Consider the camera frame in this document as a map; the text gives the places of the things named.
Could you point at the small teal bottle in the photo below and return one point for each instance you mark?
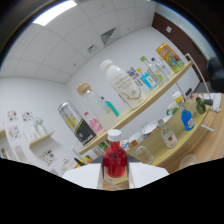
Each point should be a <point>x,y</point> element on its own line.
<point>111,107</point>

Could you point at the clear bottle blue cap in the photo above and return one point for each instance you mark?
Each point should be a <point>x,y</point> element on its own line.
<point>164,68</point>

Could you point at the potted green plant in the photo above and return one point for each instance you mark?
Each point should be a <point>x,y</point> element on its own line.
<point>103,145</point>

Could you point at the clear bottle green cap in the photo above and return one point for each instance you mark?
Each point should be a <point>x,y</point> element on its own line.
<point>153,70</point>

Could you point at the glass bottle cork lid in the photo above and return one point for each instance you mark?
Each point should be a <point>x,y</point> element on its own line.
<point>98,106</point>

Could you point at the blue liquid bottle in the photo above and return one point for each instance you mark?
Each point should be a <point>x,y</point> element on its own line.
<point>187,120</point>

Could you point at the green lime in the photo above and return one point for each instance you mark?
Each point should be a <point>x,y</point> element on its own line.
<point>199,101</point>
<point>201,109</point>

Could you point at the small red liquid bottle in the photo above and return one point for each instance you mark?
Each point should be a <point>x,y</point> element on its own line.
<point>115,160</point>

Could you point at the yellow drink can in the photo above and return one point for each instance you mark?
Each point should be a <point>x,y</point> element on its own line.
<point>170,57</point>

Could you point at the white bottle red cap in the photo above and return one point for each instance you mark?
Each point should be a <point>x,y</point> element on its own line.
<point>177,96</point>

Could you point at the white green mug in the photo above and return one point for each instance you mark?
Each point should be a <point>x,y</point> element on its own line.
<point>172,109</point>

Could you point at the clear bottle red label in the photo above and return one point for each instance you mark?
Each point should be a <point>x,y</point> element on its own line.
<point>168,136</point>

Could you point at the small pink bottle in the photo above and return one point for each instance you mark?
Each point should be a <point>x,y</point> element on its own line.
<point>95,125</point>

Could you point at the light blue bottle yellow cap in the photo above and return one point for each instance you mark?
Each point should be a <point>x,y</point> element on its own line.
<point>148,80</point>

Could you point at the brown door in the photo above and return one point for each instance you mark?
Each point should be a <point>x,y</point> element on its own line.
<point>186,40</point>

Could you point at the wooden wall shelf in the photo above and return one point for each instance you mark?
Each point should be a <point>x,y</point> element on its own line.
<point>41,138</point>

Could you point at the two-tier wooden shelf rack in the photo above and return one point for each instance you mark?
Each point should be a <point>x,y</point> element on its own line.
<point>146,103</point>

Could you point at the large white bottle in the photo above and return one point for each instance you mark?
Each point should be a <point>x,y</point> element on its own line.
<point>125,85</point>

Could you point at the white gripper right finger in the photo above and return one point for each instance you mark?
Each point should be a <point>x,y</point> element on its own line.
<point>146,173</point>

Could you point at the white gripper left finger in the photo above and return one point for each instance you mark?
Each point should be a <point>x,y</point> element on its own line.
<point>83,175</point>

